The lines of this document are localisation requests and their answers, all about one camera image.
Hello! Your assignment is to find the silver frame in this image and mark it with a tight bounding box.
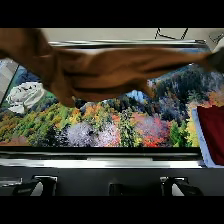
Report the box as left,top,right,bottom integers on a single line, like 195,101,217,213
0,39,224,197

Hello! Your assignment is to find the red garment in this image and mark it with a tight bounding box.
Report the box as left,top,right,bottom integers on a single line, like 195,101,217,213
196,105,224,166

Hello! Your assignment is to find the brown garment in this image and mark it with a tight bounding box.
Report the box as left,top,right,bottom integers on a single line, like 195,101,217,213
0,28,218,109

